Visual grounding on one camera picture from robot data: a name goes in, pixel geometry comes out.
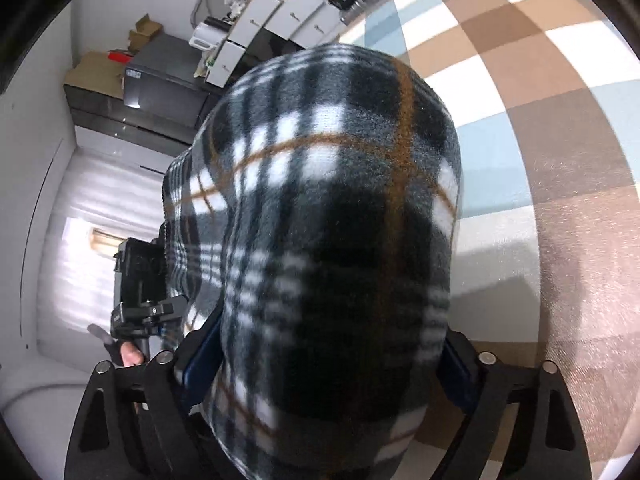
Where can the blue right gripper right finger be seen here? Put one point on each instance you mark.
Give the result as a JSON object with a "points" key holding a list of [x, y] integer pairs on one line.
{"points": [[459, 370]]}

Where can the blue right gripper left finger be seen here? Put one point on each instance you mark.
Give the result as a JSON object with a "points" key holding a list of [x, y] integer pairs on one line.
{"points": [[197, 361]]}

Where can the plaid fleece knit-lined garment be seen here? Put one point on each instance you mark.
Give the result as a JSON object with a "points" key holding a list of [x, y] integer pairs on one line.
{"points": [[314, 211]]}

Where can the left hand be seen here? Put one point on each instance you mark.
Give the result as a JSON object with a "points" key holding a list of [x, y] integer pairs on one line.
{"points": [[124, 353]]}

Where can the dark grey cabinet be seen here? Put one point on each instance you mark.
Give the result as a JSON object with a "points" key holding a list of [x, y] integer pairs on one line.
{"points": [[162, 97]]}

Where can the cardboard box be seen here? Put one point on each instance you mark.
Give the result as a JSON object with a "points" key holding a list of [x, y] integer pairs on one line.
{"points": [[98, 73]]}

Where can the checkered brown blue bedsheet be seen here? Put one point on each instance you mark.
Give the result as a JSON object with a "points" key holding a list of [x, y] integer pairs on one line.
{"points": [[545, 98]]}

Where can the white drawer cabinet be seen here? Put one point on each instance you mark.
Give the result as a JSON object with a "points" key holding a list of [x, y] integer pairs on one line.
{"points": [[305, 22]]}

